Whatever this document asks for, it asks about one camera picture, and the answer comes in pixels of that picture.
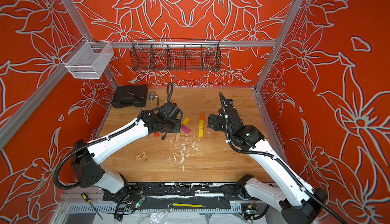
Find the printed wooden block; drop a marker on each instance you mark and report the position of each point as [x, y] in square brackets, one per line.
[140, 156]

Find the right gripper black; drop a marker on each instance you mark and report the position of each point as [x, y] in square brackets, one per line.
[213, 119]

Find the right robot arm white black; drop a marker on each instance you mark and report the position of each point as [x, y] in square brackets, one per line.
[296, 200]

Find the magenta block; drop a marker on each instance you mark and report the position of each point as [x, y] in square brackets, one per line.
[185, 129]

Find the yellow black screwdriver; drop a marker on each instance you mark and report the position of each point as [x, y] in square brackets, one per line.
[88, 201]

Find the black wire basket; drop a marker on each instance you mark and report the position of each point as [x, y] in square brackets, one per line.
[178, 55]

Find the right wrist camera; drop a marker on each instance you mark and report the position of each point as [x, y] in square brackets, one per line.
[226, 105]

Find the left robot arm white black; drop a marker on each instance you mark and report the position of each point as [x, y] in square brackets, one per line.
[86, 158]

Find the white mesh basket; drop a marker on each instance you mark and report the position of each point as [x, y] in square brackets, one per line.
[87, 59]

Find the orange block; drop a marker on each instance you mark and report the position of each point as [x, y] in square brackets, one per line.
[202, 116]

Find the yellow pencil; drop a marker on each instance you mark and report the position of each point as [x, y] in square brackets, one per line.
[188, 205]

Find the black plastic tool case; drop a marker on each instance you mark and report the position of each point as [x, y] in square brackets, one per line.
[131, 95]

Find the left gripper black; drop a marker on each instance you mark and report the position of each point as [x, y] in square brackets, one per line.
[177, 130]

